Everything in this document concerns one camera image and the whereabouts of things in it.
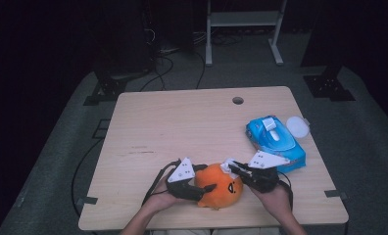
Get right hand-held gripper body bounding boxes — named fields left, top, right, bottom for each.
left=243, top=150, right=291, bottom=194

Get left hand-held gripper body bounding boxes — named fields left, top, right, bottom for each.
left=164, top=157, right=206, bottom=202

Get orange plush toy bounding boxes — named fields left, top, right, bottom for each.
left=193, top=163, right=245, bottom=211

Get white wet wipe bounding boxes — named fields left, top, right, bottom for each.
left=219, top=158, right=241, bottom=180

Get blue wet wipes pack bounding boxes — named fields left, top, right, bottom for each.
left=245, top=115, right=308, bottom=174

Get person's left hand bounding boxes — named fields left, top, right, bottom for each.
left=141, top=175, right=184, bottom=215

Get person's right hand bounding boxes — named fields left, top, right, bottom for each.
left=250, top=183, right=293, bottom=223

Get person's light trousers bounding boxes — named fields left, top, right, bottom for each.
left=149, top=228, right=280, bottom=235

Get white oval lid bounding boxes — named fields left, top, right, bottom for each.
left=285, top=115, right=311, bottom=139

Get black stand base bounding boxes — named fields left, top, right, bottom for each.
left=300, top=63, right=357, bottom=103
left=82, top=69, right=151, bottom=107

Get white metal stand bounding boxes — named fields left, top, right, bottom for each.
left=205, top=0, right=288, bottom=68

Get right hand-held gripper cable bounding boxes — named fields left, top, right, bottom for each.
left=277, top=170, right=295, bottom=211

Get black floor frame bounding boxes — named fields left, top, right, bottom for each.
left=91, top=118, right=113, bottom=140

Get thin black floor cable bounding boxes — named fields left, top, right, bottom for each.
left=71, top=138, right=104, bottom=218

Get black cable bundle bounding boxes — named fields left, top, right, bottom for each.
left=211, top=31, right=246, bottom=47

